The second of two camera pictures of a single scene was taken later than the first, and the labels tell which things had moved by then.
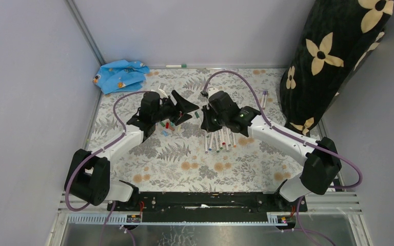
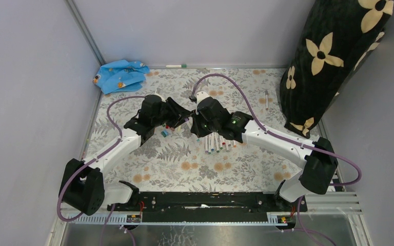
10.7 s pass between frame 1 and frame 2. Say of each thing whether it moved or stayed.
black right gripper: moved
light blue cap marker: stayed
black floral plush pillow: stayed
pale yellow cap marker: stayed
